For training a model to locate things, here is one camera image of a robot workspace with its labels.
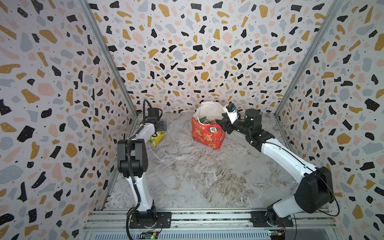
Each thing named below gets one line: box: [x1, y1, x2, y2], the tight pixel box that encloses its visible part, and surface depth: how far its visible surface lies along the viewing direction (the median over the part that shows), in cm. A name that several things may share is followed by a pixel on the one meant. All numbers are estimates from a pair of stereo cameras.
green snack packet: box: [199, 116, 209, 124], surface depth 105 cm
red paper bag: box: [192, 101, 226, 150], surface depth 96 cm
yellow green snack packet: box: [148, 131, 167, 147], surface depth 104 cm
